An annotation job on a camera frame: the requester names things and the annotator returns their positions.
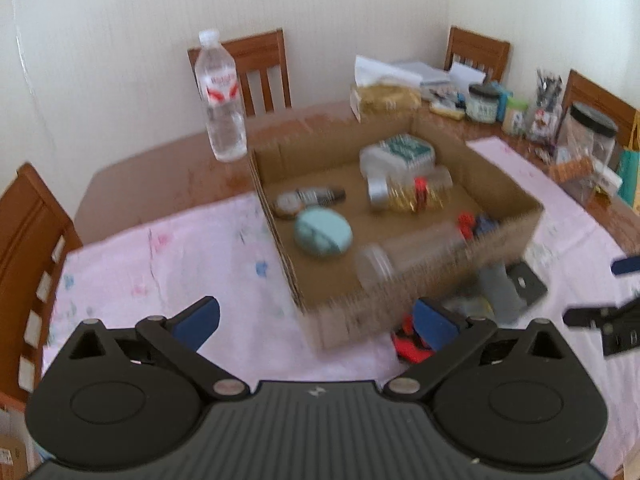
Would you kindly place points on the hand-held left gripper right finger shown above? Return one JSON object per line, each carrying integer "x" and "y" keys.
{"x": 435, "y": 327}

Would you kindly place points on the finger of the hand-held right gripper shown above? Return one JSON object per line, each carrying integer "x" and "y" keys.
{"x": 595, "y": 317}
{"x": 627, "y": 265}

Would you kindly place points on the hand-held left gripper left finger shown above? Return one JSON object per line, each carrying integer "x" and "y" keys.
{"x": 200, "y": 320}

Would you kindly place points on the red toy cube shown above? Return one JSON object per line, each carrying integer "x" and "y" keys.
{"x": 407, "y": 347}

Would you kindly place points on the clear plastic jar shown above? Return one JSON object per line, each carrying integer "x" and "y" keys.
{"x": 400, "y": 260}

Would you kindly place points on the clear bottle of yellow capsules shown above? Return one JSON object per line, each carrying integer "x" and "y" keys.
{"x": 400, "y": 195}

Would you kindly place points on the light blue oval case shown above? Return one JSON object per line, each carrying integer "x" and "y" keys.
{"x": 322, "y": 232}

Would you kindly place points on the green label cotton swab box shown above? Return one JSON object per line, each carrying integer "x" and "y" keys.
{"x": 405, "y": 152}

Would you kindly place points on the cardboard box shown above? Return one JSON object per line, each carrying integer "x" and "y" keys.
{"x": 325, "y": 180}

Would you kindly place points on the pink floral tablecloth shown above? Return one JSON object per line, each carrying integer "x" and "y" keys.
{"x": 175, "y": 260}

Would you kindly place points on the black flat case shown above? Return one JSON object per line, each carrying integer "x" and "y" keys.
{"x": 530, "y": 285}

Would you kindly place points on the grey cloth pouch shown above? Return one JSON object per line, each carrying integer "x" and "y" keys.
{"x": 495, "y": 285}

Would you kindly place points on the small white box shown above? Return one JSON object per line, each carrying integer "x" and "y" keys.
{"x": 607, "y": 177}

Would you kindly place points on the teal paper bag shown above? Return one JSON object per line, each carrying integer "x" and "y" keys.
{"x": 631, "y": 175}

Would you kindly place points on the large black-lid plastic jar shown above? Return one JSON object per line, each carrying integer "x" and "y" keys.
{"x": 585, "y": 145}

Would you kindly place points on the holder with small packets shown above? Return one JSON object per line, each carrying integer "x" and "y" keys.
{"x": 547, "y": 120}

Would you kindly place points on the wooden slat-back chair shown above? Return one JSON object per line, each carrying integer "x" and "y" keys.
{"x": 475, "y": 47}
{"x": 600, "y": 92}
{"x": 25, "y": 220}
{"x": 270, "y": 60}

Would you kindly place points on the green-capped white bottle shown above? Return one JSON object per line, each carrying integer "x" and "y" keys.
{"x": 515, "y": 120}

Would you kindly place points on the clear water bottle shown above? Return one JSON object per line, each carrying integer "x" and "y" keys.
{"x": 222, "y": 110}

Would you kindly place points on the small dark-lid glass jar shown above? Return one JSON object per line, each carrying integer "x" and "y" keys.
{"x": 482, "y": 107}

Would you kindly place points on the yellow sponge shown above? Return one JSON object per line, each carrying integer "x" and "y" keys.
{"x": 445, "y": 111}

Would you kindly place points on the brown floor carton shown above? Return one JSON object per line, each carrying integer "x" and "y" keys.
{"x": 10, "y": 450}

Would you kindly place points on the gold tissue pack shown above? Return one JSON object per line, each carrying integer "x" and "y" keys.
{"x": 385, "y": 100}

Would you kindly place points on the stack of papers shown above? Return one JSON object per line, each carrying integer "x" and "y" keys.
{"x": 425, "y": 72}

